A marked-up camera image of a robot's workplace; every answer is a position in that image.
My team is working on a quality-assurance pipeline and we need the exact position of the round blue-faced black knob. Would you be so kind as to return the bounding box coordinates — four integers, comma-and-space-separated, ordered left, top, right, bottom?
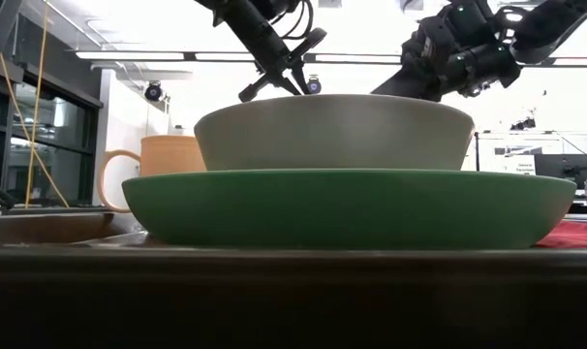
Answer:
305, 73, 323, 96
144, 80, 165, 103

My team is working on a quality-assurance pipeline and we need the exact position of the black computer monitor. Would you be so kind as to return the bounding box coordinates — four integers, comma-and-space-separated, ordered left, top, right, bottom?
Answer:
534, 153, 587, 191

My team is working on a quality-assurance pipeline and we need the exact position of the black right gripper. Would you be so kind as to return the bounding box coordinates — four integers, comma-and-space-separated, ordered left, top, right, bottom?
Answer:
370, 16, 522, 103

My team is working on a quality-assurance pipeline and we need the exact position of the long yellow extension cable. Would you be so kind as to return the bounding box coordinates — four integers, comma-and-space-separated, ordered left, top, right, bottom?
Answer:
0, 0, 71, 209

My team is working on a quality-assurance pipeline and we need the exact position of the dark brown plastic tray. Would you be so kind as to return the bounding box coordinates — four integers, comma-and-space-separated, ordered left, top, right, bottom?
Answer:
0, 211, 587, 349

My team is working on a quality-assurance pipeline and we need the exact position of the red cloth napkin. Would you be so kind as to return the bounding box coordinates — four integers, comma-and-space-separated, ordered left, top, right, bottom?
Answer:
535, 220, 587, 249

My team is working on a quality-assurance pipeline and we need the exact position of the green plate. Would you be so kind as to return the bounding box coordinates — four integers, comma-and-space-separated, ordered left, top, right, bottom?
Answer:
122, 168, 577, 251

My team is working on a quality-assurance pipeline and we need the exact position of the orange plastic mug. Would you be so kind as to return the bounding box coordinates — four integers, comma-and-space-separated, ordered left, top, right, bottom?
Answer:
97, 135, 207, 214

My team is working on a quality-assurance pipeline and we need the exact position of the white sign board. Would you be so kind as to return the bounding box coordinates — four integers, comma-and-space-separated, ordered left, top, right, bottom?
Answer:
477, 131, 566, 175

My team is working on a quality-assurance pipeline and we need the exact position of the black framed glass partition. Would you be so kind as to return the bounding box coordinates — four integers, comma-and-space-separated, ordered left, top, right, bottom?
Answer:
0, 14, 105, 209

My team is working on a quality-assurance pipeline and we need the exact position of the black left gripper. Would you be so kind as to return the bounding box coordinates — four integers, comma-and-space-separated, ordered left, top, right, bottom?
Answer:
225, 12, 328, 103

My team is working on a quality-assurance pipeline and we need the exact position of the grey bowl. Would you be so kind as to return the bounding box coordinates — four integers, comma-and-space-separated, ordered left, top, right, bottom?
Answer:
194, 93, 477, 172

